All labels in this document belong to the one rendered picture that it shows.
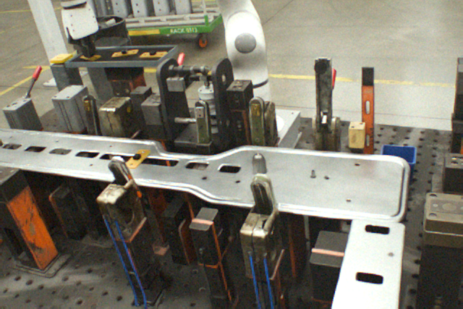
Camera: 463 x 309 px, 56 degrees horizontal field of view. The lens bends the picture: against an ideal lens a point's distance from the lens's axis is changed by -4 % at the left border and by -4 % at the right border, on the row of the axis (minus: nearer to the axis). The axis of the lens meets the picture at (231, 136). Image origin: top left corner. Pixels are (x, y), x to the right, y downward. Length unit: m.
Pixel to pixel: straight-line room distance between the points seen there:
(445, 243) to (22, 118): 1.33
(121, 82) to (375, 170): 0.86
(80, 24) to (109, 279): 0.79
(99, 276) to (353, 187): 0.76
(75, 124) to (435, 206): 1.05
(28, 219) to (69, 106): 0.35
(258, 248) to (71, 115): 0.81
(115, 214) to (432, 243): 0.64
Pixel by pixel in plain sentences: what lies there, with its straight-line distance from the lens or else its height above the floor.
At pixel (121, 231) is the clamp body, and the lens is 1.04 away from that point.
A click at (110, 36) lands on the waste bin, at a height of 0.63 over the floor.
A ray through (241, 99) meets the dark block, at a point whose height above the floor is 1.09.
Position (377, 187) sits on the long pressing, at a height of 1.00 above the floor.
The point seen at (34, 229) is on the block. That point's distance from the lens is 1.37.
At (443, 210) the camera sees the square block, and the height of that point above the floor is 1.06.
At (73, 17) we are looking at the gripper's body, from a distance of 1.50.
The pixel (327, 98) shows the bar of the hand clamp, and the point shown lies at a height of 1.12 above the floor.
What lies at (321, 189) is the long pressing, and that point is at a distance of 0.97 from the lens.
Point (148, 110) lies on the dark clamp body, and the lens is 1.30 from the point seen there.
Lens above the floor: 1.59
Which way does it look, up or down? 30 degrees down
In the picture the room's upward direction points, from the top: 10 degrees counter-clockwise
